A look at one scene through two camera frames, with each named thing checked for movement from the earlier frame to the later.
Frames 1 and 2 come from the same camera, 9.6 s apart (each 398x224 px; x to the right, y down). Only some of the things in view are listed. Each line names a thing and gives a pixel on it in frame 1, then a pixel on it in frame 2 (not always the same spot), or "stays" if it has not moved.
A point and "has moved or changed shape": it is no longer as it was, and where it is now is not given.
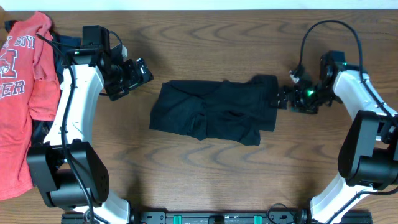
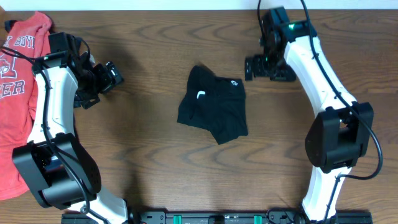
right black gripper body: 308,99 -> 270,66
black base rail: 259,217 stays
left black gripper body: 137,74 -> 109,76
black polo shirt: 224,110 has moved or changed shape
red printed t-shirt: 29,89 stays
